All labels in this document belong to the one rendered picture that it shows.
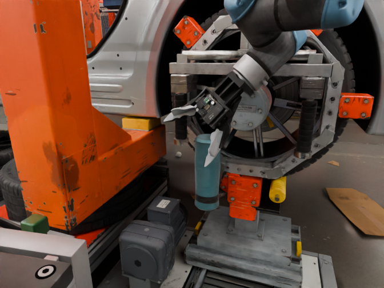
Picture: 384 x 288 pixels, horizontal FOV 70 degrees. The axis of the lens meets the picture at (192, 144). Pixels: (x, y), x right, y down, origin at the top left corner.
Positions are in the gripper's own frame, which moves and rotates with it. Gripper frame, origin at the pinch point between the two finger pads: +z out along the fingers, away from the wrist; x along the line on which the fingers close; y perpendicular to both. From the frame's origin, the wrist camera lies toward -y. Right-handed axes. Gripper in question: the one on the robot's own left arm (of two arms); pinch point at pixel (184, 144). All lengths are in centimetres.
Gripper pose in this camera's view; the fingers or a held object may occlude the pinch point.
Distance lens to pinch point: 66.3
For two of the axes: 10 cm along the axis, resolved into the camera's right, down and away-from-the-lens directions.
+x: 6.5, 7.2, -2.3
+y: -3.1, -0.2, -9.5
